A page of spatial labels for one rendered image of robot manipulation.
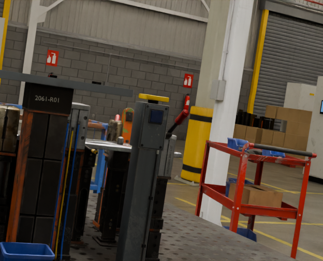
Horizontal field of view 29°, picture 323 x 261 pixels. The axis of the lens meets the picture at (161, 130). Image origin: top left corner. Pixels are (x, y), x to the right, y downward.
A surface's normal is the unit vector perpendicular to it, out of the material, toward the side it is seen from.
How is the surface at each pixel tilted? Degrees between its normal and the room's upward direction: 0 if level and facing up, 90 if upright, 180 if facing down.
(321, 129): 90
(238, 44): 90
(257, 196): 90
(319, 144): 90
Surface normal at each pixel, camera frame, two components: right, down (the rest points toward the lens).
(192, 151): -0.85, -0.10
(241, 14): 0.49, 0.12
